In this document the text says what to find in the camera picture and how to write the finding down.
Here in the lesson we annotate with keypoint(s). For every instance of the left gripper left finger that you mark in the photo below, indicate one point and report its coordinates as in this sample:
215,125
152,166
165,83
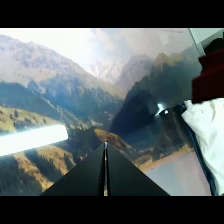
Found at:
83,176

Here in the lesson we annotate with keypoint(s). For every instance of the white garment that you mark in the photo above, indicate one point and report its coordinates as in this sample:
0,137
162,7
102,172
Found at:
208,133

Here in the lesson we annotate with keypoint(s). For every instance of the red T-shirt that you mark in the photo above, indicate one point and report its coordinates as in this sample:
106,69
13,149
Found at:
210,78

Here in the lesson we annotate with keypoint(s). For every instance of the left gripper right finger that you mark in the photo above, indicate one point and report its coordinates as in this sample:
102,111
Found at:
133,178

